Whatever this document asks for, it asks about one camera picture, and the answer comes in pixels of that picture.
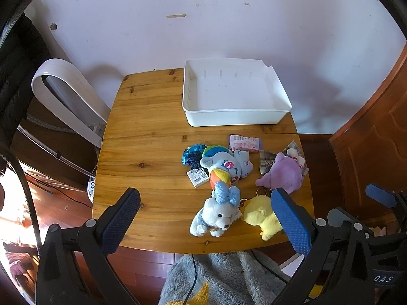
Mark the brown wooden door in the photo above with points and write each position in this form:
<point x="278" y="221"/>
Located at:
<point x="375" y="133"/>

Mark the small white barcode box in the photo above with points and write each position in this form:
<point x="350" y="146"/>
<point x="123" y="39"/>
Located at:
<point x="198" y="178"/>

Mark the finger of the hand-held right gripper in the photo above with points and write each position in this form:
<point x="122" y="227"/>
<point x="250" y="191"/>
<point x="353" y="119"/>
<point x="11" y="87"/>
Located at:
<point x="338" y="216"/>
<point x="380" y="195"/>

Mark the rainbow mane pony plush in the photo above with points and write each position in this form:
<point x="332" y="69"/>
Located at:
<point x="222" y="165"/>

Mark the grey dog plush blue bow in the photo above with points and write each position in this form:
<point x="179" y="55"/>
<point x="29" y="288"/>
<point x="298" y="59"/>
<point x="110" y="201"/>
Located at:
<point x="213" y="216"/>

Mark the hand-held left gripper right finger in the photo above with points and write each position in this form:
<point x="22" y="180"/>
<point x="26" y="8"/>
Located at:
<point x="291" y="224"/>

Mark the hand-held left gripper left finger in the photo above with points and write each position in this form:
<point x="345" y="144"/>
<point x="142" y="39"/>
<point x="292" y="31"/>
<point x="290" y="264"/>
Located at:
<point x="122" y="220"/>

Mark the grey fuzzy blanket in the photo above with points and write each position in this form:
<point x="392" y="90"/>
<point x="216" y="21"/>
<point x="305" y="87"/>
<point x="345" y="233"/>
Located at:
<point x="222" y="276"/>

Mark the pink cloth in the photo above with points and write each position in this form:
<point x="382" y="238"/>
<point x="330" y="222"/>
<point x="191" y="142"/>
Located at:
<point x="16" y="263"/>

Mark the white plastic bin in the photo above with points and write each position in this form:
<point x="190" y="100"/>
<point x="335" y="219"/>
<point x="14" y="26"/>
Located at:
<point x="235" y="89"/>

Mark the black jacket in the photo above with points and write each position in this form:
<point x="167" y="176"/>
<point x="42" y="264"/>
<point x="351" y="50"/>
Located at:
<point x="16" y="70"/>

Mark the purple plush with plaid cloth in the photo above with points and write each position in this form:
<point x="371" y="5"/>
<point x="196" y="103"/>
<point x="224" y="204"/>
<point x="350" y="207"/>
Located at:
<point x="284" y="174"/>

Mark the yellow fuzzy cloth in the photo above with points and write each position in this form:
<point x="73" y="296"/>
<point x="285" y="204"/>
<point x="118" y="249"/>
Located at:
<point x="198" y="295"/>

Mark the pink tissue packet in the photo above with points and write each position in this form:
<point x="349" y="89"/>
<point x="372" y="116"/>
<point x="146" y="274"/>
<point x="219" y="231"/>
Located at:
<point x="244" y="142"/>

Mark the white power strip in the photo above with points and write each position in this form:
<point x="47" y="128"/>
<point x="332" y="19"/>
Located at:
<point x="91" y="189"/>

